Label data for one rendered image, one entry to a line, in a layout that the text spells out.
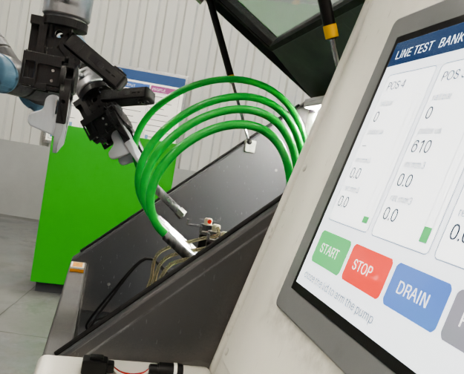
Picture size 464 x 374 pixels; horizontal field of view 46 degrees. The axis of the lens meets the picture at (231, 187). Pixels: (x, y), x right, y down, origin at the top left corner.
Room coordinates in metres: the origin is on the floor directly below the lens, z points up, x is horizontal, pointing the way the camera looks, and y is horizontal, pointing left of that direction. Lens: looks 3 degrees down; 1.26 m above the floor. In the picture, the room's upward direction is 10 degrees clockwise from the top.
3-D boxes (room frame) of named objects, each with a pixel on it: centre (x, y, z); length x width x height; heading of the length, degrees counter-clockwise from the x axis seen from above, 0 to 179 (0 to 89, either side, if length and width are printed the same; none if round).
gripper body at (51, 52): (0.88, 0.32, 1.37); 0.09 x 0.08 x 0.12; 103
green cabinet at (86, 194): (4.59, 1.02, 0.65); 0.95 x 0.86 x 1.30; 102
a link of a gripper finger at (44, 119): (0.87, 0.31, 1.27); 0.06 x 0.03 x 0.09; 103
